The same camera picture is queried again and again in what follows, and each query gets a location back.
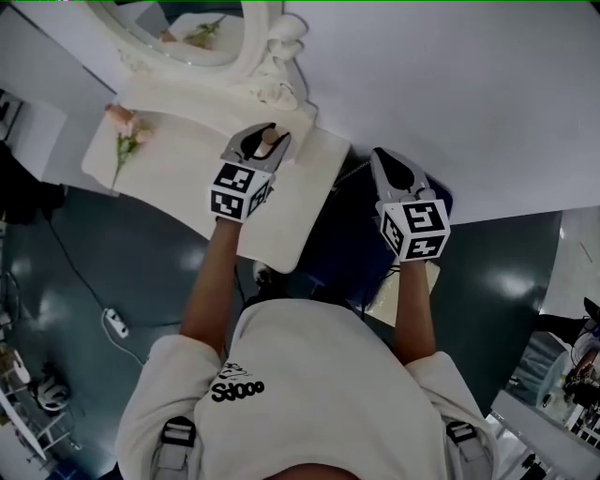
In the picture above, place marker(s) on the pink artificial flower stem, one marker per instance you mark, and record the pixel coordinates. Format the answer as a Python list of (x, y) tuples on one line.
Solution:
[(125, 140)]

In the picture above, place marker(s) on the white dressing table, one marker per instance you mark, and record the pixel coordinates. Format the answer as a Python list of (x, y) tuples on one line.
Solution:
[(187, 173)]

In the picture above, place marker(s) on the white shelf unit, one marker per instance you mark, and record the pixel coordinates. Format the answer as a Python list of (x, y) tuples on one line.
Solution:
[(529, 422)]

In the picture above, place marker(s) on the oval white-framed mirror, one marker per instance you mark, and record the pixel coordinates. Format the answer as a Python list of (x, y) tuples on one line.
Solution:
[(187, 33)]

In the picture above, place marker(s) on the cream stool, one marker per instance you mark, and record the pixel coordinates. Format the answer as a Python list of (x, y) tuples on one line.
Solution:
[(389, 300)]

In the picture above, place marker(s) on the person's cream shirt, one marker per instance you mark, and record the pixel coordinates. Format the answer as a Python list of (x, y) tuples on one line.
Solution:
[(314, 389)]

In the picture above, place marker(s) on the person's left forearm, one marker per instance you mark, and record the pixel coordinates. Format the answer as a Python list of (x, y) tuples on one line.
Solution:
[(208, 290)]

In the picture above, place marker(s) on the blue upholstered chair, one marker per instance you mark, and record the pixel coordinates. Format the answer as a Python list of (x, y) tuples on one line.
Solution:
[(347, 225)]

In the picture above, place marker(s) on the black bag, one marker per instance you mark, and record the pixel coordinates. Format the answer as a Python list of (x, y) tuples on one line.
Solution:
[(25, 183)]

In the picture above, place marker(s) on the person's left white shoe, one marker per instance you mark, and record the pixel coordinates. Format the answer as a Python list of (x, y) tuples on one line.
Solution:
[(261, 273)]

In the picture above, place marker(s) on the small pink object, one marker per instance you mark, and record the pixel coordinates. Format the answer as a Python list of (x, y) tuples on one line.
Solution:
[(266, 143)]

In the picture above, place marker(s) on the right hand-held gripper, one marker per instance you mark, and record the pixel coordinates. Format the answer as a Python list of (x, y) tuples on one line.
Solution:
[(415, 229)]

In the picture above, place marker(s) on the white helmet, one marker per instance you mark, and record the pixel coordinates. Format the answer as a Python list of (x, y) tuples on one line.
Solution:
[(52, 393)]

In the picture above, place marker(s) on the person's right forearm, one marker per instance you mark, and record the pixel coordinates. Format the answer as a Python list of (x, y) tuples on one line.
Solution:
[(412, 309)]

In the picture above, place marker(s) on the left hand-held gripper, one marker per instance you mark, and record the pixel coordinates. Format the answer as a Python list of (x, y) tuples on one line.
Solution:
[(239, 192)]

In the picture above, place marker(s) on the white power strip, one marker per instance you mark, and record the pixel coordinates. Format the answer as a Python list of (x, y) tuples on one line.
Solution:
[(115, 322)]

